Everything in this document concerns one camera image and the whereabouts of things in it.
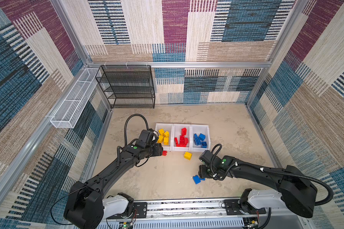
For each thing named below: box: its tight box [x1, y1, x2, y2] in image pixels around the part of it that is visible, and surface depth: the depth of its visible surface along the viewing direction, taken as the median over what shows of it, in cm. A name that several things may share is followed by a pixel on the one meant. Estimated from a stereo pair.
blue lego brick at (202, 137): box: [198, 133, 206, 142], surface depth 101 cm
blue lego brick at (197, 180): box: [192, 174, 202, 185], surface depth 85 cm
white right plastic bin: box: [190, 124, 211, 153], surface depth 97 cm
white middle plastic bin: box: [172, 123, 192, 152], surface depth 96 cm
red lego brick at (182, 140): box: [179, 135, 185, 145], surface depth 98 cm
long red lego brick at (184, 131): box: [181, 127, 187, 136], surface depth 101 cm
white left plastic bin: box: [151, 123, 174, 151], surface depth 98 cm
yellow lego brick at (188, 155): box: [183, 151, 193, 161], surface depth 93 cm
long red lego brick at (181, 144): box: [175, 141, 188, 148], surface depth 96 cm
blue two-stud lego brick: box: [193, 137, 203, 146], surface depth 98 cm
